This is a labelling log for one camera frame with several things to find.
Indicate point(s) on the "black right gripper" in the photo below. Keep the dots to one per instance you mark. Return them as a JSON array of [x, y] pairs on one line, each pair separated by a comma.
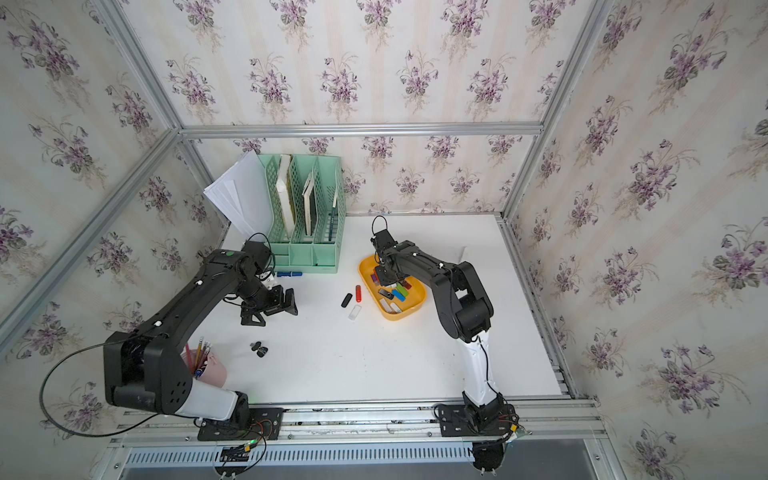
[[382, 279]]

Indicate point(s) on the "pink pen cup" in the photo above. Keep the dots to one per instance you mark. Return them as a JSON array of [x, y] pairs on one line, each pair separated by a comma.
[[201, 361]]

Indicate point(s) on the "black binder clips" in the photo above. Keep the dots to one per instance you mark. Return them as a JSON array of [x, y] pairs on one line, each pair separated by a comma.
[[259, 348]]

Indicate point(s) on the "black oval usb drive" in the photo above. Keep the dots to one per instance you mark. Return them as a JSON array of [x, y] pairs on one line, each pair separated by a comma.
[[346, 300]]

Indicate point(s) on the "yellow plastic storage box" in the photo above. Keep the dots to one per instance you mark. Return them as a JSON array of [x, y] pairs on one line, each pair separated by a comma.
[[417, 295]]

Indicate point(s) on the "white paper stack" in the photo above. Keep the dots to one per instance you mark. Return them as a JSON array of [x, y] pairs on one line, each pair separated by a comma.
[[241, 195]]

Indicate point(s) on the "aluminium front rail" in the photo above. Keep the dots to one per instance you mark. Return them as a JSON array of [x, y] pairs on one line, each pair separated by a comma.
[[370, 422]]

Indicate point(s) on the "green desk file organizer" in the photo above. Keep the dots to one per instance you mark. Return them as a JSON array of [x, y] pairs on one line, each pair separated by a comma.
[[301, 209]]

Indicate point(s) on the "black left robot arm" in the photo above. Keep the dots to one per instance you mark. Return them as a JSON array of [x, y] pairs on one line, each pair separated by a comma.
[[147, 369]]

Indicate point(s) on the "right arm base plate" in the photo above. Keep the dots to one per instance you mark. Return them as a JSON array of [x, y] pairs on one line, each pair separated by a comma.
[[495, 419]]

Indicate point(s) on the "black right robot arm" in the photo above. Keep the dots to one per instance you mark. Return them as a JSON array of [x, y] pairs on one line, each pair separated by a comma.
[[463, 308]]

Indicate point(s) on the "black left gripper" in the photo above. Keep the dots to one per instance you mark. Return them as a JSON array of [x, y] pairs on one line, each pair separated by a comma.
[[277, 304]]

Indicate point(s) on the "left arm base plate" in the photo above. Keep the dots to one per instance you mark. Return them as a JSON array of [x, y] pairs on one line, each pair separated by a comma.
[[246, 423]]

